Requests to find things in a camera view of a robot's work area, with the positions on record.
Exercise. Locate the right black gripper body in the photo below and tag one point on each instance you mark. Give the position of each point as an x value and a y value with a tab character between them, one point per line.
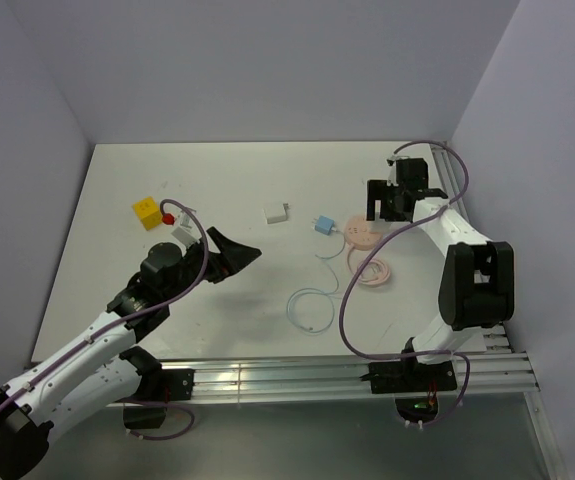
392	213

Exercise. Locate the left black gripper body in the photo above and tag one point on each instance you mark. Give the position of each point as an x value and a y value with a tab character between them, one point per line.
193	265

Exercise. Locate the pink round power strip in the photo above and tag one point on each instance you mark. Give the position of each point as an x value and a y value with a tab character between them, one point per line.
358	234

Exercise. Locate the blue charger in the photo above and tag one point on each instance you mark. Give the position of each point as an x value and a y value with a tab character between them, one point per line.
324	225

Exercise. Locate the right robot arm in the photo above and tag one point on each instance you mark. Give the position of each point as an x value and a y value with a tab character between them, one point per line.
477	286

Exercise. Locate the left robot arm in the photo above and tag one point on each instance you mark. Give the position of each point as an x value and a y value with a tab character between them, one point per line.
116	333

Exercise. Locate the yellow cube socket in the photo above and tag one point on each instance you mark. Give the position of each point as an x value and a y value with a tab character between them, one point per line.
148	213

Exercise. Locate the white charger near centre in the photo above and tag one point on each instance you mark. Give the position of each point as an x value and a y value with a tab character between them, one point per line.
276	212

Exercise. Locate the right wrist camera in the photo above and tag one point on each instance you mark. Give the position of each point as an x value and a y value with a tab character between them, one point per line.
392	175

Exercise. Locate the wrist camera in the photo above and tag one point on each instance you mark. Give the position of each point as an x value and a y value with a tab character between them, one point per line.
392	175
181	228

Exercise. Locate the aluminium side rail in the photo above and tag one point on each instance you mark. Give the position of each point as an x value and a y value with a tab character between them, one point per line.
446	172

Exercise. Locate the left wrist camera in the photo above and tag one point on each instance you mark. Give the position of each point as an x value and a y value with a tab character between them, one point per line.
181	228

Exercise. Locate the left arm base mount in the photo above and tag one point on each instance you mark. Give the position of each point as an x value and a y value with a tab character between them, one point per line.
167	390

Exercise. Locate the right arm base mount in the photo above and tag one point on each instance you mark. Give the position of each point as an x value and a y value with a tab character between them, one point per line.
409	376

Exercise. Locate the aluminium front rail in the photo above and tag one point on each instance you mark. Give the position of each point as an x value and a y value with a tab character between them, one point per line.
267	381

